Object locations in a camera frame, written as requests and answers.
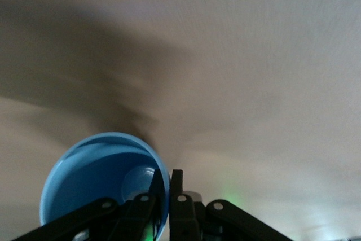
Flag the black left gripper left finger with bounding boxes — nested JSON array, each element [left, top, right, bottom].
[[12, 168, 159, 241]]

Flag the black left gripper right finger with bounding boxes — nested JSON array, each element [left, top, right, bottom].
[[168, 169, 296, 241]]

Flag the light blue plastic cup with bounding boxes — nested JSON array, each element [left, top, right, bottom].
[[39, 132, 172, 241]]

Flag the brown table mat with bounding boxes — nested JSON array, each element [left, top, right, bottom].
[[0, 0, 361, 241]]

